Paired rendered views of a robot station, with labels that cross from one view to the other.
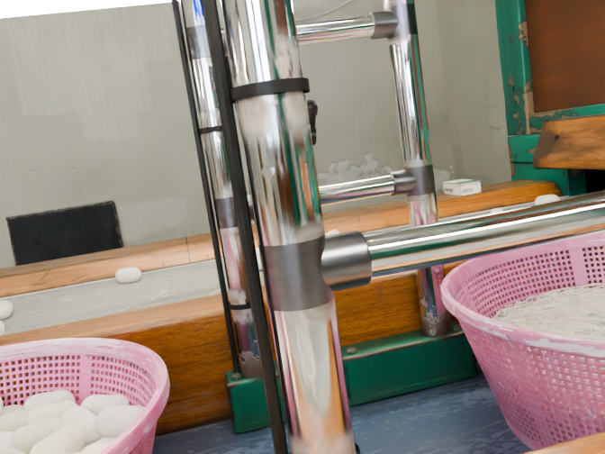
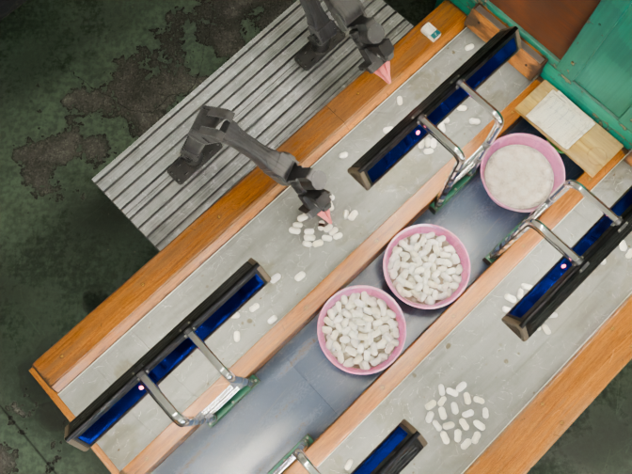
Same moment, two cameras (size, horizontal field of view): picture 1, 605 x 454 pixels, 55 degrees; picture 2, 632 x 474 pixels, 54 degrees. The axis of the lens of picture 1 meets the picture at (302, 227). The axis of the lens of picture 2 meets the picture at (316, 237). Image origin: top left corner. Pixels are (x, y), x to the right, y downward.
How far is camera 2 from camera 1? 189 cm
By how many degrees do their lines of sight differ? 69
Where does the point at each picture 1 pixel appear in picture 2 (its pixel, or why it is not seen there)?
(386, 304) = not seen: hidden behind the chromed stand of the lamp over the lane
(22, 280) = not seen: hidden behind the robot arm
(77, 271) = (314, 155)
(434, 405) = (471, 191)
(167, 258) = (340, 133)
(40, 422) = (428, 246)
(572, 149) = (484, 35)
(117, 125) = not seen: outside the picture
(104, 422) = (440, 242)
